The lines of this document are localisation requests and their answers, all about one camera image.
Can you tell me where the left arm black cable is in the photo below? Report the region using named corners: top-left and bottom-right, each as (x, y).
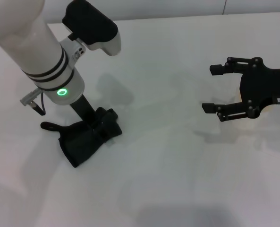
top-left (32, 90), bottom-right (46, 117)

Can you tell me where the dark blue rag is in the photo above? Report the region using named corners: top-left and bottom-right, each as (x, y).
top-left (40, 106), bottom-right (124, 169)

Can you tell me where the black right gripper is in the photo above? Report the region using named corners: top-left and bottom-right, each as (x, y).
top-left (201, 56), bottom-right (280, 123)

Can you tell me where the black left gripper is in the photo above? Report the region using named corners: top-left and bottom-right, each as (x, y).
top-left (69, 94), bottom-right (119, 146)

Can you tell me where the left wrist camera housing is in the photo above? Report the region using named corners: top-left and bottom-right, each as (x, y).
top-left (59, 0), bottom-right (122, 65)

